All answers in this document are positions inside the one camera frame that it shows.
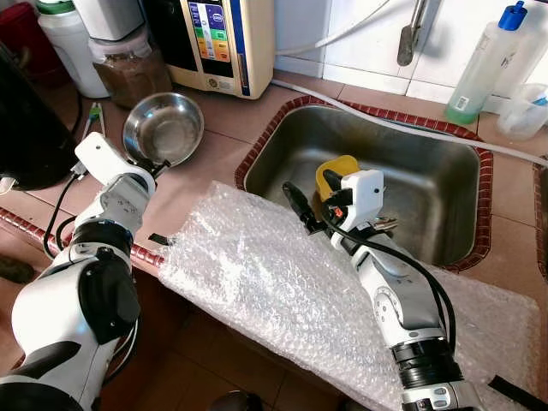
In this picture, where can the white jar green lid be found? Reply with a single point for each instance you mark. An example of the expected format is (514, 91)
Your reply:
(73, 60)

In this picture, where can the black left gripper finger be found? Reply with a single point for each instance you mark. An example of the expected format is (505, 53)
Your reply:
(161, 165)

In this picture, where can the dark red plastic container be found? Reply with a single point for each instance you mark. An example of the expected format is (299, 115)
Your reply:
(21, 43)

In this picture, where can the green soap bottle blue cap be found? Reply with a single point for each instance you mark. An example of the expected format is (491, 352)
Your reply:
(479, 77)

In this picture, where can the round steel bowl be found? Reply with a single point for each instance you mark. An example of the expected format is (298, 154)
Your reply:
(163, 128)

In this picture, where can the black tape strip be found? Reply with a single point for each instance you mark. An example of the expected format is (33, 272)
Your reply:
(514, 392)
(158, 239)

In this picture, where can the beige water ionizer appliance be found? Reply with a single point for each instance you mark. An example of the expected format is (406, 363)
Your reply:
(257, 43)

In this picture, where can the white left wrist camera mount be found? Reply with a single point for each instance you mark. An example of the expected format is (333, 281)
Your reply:
(101, 158)

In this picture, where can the clear bubble wrap sheet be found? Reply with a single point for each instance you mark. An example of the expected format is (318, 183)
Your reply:
(257, 282)

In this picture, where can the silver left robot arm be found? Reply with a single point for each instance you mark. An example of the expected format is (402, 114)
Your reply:
(111, 214)

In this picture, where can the white plastic appliance housing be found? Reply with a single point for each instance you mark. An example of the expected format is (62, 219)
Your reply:
(107, 17)

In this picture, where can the black kettle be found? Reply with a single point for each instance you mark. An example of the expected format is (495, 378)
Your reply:
(34, 128)

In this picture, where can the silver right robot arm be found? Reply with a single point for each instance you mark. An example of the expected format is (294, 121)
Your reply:
(394, 291)

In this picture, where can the yellow plastic cup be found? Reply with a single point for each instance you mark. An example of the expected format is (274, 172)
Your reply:
(338, 164)

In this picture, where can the jar of brown powder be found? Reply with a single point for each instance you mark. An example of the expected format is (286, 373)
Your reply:
(133, 81)

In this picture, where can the dark robot foot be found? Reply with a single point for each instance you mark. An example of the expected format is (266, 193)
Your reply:
(235, 402)

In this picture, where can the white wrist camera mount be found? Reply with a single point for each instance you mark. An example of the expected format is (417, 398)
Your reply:
(364, 197)
(101, 158)

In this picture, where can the green white tongs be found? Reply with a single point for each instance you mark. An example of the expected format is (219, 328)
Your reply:
(101, 116)

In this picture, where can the steel spoon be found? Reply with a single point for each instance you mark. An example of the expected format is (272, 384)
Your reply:
(385, 224)

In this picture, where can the clear plastic cup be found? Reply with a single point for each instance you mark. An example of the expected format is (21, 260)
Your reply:
(522, 120)

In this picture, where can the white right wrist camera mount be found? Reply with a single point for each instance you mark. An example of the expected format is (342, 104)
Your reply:
(364, 197)

